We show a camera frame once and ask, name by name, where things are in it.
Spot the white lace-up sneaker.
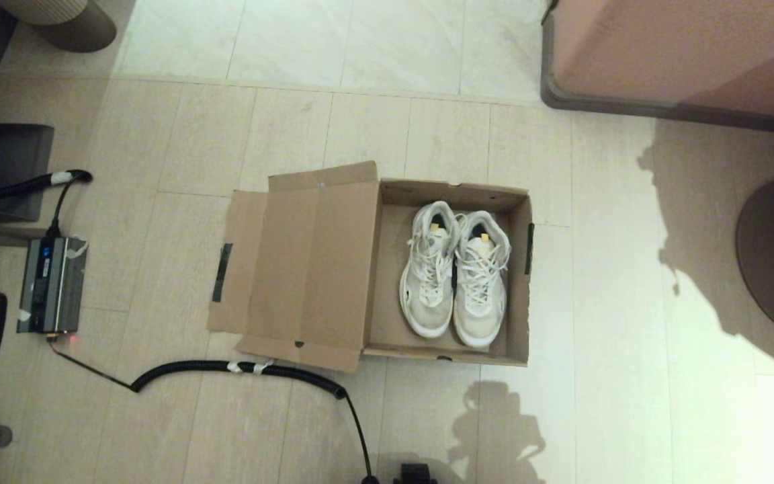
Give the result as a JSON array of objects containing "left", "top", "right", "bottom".
[
  {"left": 452, "top": 210, "right": 513, "bottom": 349},
  {"left": 398, "top": 200, "right": 463, "bottom": 339}
]

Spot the long black corrugated floor cable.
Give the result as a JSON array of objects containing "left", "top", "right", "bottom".
[{"left": 48, "top": 338, "right": 381, "bottom": 484}]

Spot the black corrugated cable white tape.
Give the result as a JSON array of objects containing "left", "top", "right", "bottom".
[{"left": 0, "top": 169, "right": 93, "bottom": 237}]

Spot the grey metal power unit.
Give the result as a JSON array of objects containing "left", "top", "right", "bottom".
[{"left": 16, "top": 235, "right": 89, "bottom": 335}]

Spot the dark square furniture base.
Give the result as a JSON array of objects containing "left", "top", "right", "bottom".
[{"left": 0, "top": 123, "right": 55, "bottom": 224}]

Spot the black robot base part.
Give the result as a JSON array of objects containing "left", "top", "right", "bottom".
[{"left": 392, "top": 462, "right": 439, "bottom": 484}]

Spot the brown cardboard shoe box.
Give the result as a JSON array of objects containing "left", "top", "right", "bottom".
[{"left": 207, "top": 160, "right": 535, "bottom": 374}]

